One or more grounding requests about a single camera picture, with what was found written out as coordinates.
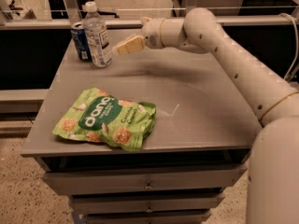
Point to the clear plastic water bottle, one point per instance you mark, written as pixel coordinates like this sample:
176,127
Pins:
97,36

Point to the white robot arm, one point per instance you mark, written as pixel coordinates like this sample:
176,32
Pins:
273,183

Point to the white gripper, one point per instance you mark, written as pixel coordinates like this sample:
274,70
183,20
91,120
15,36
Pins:
151,34

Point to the grey drawer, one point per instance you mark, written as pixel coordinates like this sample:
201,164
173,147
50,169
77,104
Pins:
146,203
145,179
167,217

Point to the top grey drawer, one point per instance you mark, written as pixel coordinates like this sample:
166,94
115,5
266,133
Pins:
145,179

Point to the blue pepsi can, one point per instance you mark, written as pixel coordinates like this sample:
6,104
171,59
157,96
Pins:
80,41

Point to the green dang chips bag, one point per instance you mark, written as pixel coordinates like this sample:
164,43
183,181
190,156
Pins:
98,117

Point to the bottom grey drawer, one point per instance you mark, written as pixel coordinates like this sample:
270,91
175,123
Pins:
167,217

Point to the middle grey drawer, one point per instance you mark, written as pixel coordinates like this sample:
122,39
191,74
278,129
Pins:
146,203

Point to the grey drawer cabinet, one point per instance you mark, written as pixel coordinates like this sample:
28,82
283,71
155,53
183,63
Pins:
155,138

